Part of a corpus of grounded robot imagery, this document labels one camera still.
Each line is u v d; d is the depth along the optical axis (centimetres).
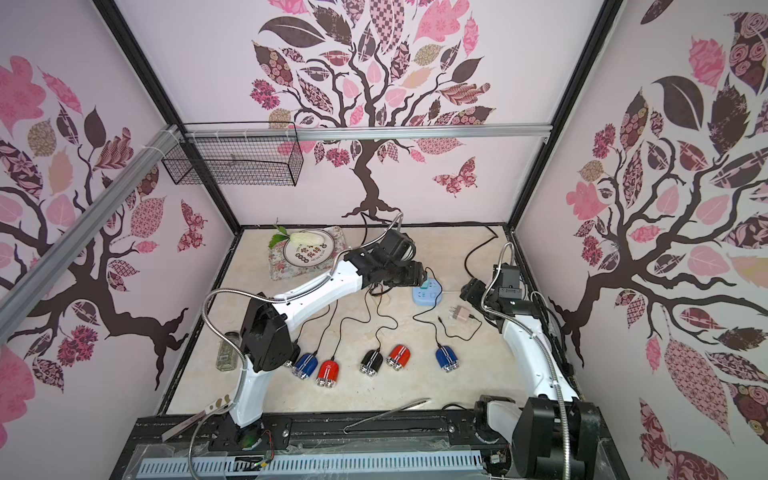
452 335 90
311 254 110
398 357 83
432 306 97
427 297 97
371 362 83
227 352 83
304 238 113
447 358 83
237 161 94
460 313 93
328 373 81
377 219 122
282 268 107
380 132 94
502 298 63
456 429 74
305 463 70
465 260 109
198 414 76
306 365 83
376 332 88
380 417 76
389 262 66
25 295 51
